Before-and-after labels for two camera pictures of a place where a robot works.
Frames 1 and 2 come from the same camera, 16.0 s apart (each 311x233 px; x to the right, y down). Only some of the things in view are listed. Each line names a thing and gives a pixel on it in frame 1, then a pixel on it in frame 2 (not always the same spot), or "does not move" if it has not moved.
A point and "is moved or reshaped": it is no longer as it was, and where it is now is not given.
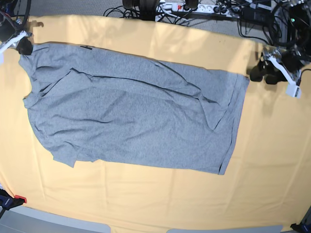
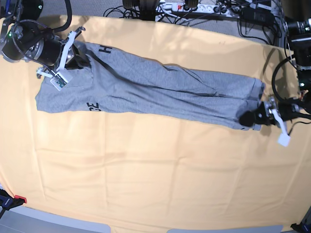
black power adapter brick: x=257 y=16 does not move
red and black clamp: x=8 y=202 does not move
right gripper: x=289 y=61 to x=271 y=112
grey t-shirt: x=89 y=103 is moved or reshaped
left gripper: x=24 y=46 to x=53 y=52
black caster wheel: x=147 y=8 does not move
